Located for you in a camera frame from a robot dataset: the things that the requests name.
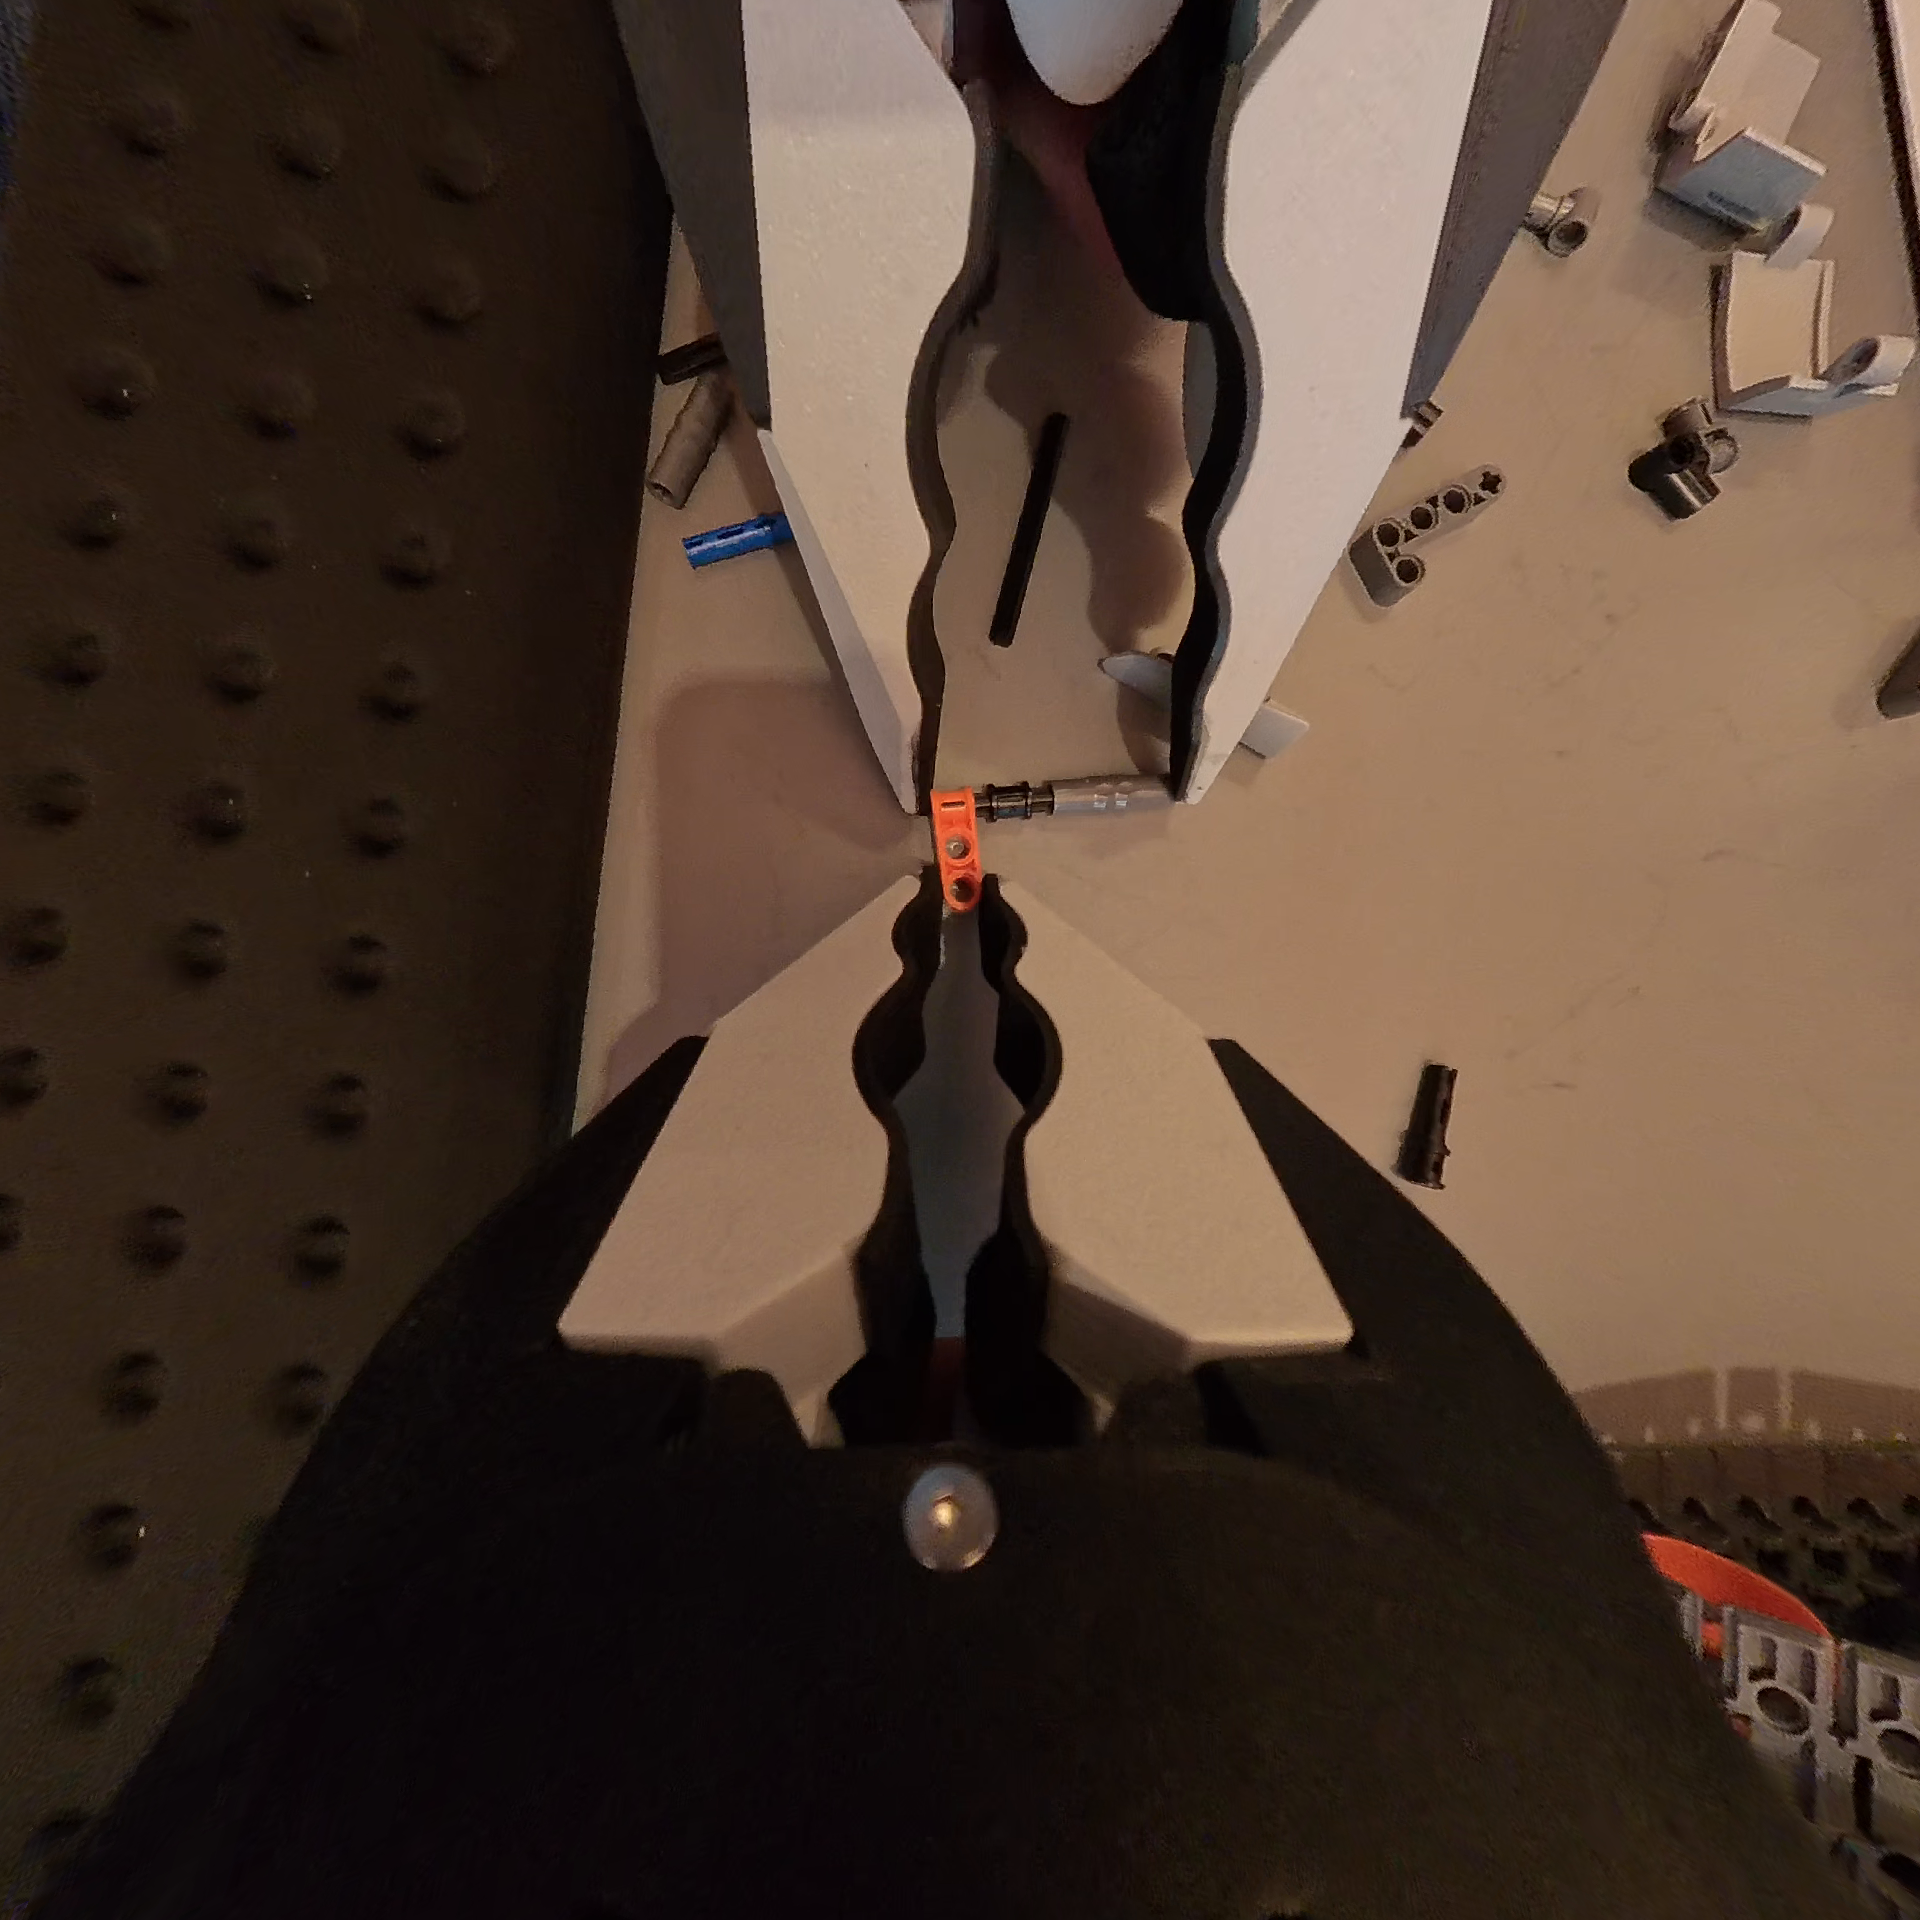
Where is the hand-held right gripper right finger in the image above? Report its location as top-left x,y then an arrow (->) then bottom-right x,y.
964,882 -> 1355,1447

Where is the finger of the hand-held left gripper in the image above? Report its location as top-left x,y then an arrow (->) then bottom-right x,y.
1169,0 -> 1633,808
614,0 -> 995,816

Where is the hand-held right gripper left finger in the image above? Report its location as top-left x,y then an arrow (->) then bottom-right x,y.
558,882 -> 939,1447

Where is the orange two-hole beam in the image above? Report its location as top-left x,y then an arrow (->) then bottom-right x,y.
926,787 -> 986,920

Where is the person's left hand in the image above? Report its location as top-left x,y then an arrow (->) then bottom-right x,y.
958,0 -> 1143,289

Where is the grey angled liftarm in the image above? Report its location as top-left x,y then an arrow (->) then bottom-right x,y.
1344,465 -> 1510,609

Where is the black axle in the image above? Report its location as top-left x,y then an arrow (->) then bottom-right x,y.
987,412 -> 1073,649

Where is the black connector with grey pin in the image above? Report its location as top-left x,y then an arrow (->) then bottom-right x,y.
1626,395 -> 1740,522

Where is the grey block panel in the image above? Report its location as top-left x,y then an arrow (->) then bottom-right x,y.
1649,0 -> 1836,268

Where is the grey curved panel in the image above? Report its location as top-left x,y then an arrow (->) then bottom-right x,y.
1707,254 -> 1920,420

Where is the black studded mat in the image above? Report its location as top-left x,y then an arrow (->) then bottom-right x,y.
0,0 -> 673,1920

